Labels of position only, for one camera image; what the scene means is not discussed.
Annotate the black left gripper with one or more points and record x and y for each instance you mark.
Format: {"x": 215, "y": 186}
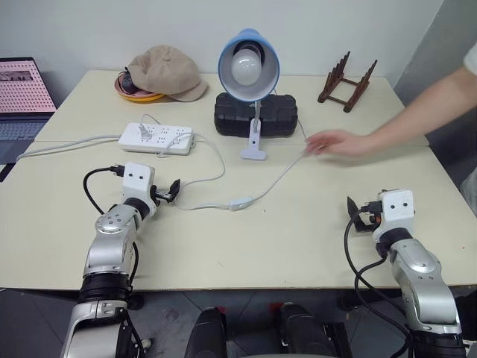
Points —
{"x": 161, "y": 195}

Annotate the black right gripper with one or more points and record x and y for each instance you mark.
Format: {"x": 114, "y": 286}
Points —
{"x": 370, "y": 213}

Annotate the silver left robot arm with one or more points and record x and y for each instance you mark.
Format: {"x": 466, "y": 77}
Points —
{"x": 108, "y": 250}

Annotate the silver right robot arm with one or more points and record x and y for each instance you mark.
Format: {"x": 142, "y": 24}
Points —
{"x": 425, "y": 276}

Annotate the person's bare forearm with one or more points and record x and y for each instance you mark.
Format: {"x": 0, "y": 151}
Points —
{"x": 421, "y": 115}

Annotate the blue clamp desk lamp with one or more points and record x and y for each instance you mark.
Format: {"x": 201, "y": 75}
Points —
{"x": 249, "y": 93}

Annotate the person's bare hand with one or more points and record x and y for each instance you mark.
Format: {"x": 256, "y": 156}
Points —
{"x": 341, "y": 143}

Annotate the white power strip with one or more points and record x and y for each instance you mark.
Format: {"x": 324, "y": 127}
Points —
{"x": 167, "y": 139}

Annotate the yellow and pink bowl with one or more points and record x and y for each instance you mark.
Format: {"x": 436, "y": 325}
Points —
{"x": 139, "y": 97}

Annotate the black table caster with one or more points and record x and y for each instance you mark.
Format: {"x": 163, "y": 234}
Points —
{"x": 136, "y": 302}

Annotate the small black item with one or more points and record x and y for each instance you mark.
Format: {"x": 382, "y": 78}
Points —
{"x": 128, "y": 84}

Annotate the beige cloth cap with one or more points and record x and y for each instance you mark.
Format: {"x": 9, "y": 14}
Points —
{"x": 171, "y": 72}

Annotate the dark rounded robot leg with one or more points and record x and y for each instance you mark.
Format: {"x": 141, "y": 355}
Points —
{"x": 309, "y": 332}
{"x": 206, "y": 333}

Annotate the black plastic box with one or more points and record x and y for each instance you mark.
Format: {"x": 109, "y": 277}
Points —
{"x": 275, "y": 115}

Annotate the brown wooden rack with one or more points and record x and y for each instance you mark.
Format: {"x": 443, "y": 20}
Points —
{"x": 348, "y": 87}

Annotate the white round light bulb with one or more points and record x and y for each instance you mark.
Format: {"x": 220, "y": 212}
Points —
{"x": 244, "y": 67}

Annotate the grey laptop with pink screen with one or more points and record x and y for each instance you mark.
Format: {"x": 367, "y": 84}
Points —
{"x": 20, "y": 93}

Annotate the white shirt sleeve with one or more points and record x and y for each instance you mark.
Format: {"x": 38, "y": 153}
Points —
{"x": 471, "y": 57}

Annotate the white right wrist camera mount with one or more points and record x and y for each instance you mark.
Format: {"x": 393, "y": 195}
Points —
{"x": 395, "y": 212}

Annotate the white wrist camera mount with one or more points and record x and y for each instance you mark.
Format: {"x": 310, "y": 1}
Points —
{"x": 136, "y": 182}
{"x": 395, "y": 212}

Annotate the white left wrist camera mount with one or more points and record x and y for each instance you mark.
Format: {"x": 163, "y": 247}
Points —
{"x": 136, "y": 182}

